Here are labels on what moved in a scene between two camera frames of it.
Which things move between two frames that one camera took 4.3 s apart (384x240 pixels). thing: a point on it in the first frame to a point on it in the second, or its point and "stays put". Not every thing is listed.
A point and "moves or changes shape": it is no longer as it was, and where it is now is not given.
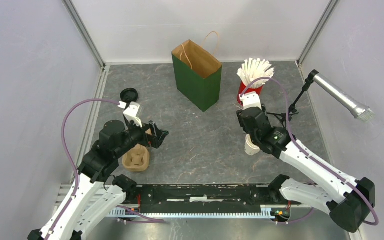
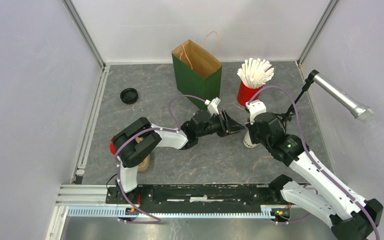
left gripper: [157, 137] to [227, 126]
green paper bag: [198, 74] stays put
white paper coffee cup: [250, 148] moves or changes shape
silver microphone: [357, 108] stays put
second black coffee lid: [129, 95] stays put
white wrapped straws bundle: [252, 69] stays put
